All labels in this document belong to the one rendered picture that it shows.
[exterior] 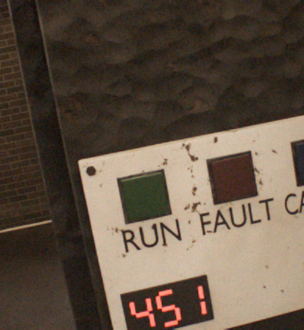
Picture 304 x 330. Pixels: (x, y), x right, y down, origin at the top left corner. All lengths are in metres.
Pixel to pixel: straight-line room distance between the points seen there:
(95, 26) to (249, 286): 0.27
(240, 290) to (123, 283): 0.11
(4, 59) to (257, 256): 6.06
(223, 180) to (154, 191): 0.06
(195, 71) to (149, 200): 0.12
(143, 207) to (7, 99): 6.01
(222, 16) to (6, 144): 6.02
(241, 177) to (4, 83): 6.03
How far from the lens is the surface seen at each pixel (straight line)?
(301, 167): 0.53
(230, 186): 0.51
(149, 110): 0.51
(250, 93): 0.53
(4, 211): 6.60
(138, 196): 0.49
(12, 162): 6.51
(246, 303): 0.54
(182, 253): 0.51
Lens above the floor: 1.29
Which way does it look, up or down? 8 degrees down
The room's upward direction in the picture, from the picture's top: 11 degrees counter-clockwise
